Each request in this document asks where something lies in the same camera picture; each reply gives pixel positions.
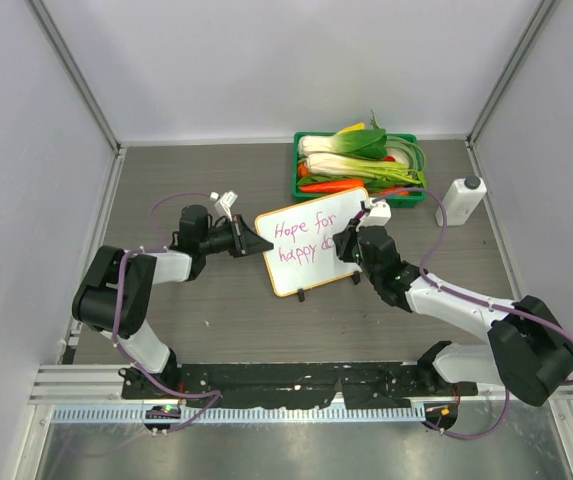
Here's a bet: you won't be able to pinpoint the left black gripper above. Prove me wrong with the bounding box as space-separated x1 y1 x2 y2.
199 215 271 258

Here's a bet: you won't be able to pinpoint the small orange-framed whiteboard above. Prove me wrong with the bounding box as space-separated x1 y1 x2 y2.
255 188 367 297

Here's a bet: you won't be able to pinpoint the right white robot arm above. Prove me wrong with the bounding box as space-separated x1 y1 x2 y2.
333 222 573 406

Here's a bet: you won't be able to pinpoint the large orange carrot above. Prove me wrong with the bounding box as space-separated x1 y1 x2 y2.
299 179 364 194

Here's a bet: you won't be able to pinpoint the small orange carrot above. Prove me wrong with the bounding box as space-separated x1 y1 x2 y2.
378 187 410 196

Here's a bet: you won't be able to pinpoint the lower bok choy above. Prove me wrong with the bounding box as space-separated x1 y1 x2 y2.
303 153 400 183

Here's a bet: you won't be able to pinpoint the bok choy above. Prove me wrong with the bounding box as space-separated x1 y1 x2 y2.
303 153 400 183
297 129 387 160

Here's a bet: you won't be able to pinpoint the green plastic crate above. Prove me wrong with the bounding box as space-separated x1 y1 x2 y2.
291 124 426 201

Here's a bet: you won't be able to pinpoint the upper bok choy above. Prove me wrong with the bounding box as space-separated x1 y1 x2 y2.
297 129 387 160

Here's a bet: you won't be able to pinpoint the green long beans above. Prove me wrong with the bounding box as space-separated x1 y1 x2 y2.
385 135 426 186

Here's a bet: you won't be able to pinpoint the yellow pepper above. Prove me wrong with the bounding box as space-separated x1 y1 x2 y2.
337 122 365 135

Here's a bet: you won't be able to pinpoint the white bottle grey cap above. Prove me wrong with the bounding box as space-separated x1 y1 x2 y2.
435 175 487 227

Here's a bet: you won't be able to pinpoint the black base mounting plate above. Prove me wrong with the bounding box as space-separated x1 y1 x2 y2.
121 360 480 409

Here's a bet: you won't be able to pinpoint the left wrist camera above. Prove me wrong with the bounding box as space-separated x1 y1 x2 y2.
210 190 238 221

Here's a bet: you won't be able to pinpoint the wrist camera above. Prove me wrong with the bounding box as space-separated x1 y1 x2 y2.
210 190 238 221
359 197 391 228

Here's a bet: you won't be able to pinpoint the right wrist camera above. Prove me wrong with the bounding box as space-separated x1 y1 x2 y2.
359 197 391 228

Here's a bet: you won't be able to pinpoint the white slotted cable duct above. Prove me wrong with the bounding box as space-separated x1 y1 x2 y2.
51 403 425 425

